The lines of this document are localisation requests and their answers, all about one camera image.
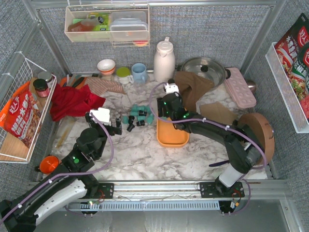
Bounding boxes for orange cup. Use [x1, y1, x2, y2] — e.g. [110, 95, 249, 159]
[39, 156, 60, 174]

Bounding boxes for purple spatula handle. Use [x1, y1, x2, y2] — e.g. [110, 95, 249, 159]
[209, 160, 229, 167]

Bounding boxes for white orange striped bowl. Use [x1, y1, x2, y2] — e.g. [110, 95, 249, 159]
[97, 59, 115, 75]

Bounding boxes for teal capsule right edge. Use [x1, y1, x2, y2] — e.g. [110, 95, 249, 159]
[146, 113, 154, 125]

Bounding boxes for brown cork mat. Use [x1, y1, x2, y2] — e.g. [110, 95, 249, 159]
[199, 102, 238, 125]

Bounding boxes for brown towel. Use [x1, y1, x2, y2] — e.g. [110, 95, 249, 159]
[174, 71, 214, 112]

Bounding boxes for green drink bottle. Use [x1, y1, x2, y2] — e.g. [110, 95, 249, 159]
[87, 13, 111, 31]

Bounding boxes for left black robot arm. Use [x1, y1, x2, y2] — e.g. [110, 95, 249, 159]
[0, 113, 122, 232]

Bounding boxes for dark lidded jar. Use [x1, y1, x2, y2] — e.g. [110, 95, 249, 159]
[33, 79, 50, 98]

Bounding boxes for striped beige cloth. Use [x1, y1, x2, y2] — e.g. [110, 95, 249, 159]
[85, 77, 126, 96]

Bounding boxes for red cloth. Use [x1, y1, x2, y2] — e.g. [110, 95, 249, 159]
[50, 84, 106, 122]

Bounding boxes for white thermos jug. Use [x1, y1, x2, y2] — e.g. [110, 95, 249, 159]
[154, 37, 175, 82]

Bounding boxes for steel pot with lid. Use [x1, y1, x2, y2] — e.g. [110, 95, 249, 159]
[181, 57, 231, 91]

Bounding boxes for white wire basket left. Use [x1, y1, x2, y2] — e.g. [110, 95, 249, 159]
[0, 57, 57, 163]

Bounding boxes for red seasoning bag left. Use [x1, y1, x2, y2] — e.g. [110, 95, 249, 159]
[0, 81, 41, 148]

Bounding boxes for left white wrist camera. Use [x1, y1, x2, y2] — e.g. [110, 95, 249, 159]
[90, 107, 112, 126]

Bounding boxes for white wire basket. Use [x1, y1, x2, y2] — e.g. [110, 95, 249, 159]
[265, 42, 309, 133]
[0, 57, 57, 163]

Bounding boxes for teal capsule upright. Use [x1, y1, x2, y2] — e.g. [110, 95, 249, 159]
[122, 116, 129, 124]

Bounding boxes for white wire basket right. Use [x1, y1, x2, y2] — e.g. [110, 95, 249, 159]
[265, 42, 309, 133]

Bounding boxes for silver lidded jar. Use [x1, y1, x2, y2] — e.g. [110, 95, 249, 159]
[38, 71, 54, 88]

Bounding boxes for cream wall storage rack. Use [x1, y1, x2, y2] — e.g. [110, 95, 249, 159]
[64, 3, 150, 47]

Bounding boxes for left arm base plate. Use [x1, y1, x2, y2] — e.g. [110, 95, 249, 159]
[83, 183, 114, 200]

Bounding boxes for red seasoning bags right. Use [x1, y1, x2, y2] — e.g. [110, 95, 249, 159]
[275, 13, 309, 119]

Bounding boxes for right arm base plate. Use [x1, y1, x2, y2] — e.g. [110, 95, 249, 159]
[197, 181, 245, 198]

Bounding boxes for blue mug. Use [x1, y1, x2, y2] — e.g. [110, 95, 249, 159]
[131, 63, 148, 84]

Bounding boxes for round wooden board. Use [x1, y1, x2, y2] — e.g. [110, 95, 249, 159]
[239, 113, 275, 164]

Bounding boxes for orange plastic storage basket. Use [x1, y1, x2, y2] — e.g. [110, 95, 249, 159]
[156, 119, 189, 148]

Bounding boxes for pink egg tray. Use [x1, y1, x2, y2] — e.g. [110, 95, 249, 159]
[224, 68, 256, 109]

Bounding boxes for green lidded white cup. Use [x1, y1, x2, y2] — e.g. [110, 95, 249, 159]
[116, 67, 134, 85]

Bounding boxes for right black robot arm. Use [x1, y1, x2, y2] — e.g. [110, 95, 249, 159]
[156, 92, 267, 195]

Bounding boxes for black coffee capsule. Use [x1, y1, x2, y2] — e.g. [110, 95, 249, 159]
[127, 124, 135, 132]

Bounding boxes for clear plastic food containers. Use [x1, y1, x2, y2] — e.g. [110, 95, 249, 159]
[110, 11, 148, 41]

